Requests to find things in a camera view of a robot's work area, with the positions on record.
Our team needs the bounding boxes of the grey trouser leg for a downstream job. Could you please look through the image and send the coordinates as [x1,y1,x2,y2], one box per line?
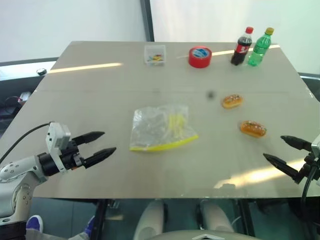
[24,227,89,240]

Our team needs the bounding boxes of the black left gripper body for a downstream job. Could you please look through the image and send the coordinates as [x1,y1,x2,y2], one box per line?
[60,139,86,172]

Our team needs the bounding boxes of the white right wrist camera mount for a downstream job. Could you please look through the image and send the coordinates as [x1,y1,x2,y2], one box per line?
[310,134,320,156]

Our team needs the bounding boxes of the blue shoe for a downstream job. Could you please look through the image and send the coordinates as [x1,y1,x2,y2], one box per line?
[84,215,97,237]
[25,215,44,233]

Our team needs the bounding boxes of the grey robot torso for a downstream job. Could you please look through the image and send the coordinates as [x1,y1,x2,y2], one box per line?
[149,230,254,240]

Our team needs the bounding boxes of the clear plastic box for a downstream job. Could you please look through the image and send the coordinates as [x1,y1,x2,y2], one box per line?
[143,44,167,67]

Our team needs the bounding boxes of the dark window frame post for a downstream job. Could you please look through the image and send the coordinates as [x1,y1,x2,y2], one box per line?
[138,0,155,43]

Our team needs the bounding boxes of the black table leg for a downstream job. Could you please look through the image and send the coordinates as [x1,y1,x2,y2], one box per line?
[236,198,255,237]
[93,199,110,240]

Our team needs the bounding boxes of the red tape roll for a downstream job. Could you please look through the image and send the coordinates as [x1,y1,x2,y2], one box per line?
[188,45,213,69]

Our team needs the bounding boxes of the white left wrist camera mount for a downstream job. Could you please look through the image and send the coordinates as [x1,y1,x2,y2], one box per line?
[45,121,72,173]

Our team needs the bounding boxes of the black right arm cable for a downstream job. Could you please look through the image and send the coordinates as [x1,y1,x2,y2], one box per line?
[299,163,320,222]

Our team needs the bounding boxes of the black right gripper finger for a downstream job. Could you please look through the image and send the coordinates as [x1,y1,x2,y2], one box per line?
[280,135,314,153]
[262,153,302,185]

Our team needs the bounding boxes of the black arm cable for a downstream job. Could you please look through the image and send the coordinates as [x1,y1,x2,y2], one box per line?
[0,121,55,164]
[299,163,320,222]

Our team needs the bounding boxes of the white robot thigh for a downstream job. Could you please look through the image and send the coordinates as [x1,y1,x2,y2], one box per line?
[199,199,235,235]
[133,199,166,240]

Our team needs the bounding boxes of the cola bottle with red cap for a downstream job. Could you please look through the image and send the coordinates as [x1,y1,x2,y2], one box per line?
[230,26,255,67]

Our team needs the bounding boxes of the hot dog bun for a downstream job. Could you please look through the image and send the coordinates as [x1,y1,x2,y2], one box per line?
[221,93,244,110]
[239,120,268,138]

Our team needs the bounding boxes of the green bottle with yellow cap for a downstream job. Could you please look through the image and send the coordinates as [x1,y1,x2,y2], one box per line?
[247,26,275,68]

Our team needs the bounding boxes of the clear yellow-zip plastic bag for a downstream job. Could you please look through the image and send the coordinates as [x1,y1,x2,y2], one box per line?
[128,104,200,153]

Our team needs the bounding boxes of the white left robot thigh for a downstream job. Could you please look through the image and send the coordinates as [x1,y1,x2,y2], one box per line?
[133,199,166,240]

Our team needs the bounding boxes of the white right robot thigh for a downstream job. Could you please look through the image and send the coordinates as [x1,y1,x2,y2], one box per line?
[199,199,235,235]

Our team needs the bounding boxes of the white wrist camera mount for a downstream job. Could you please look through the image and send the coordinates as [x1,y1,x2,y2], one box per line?
[310,134,320,156]
[45,121,72,173]

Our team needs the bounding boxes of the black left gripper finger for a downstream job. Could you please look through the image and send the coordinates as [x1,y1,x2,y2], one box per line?
[71,131,106,147]
[82,146,118,170]

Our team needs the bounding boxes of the colourful small pieces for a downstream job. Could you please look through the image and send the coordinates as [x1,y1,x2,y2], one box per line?
[147,53,164,63]

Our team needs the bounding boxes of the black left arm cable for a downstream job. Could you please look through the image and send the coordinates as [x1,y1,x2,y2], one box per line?
[0,121,55,164]

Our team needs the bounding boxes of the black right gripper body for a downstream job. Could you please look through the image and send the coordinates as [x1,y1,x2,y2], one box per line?
[297,150,320,185]

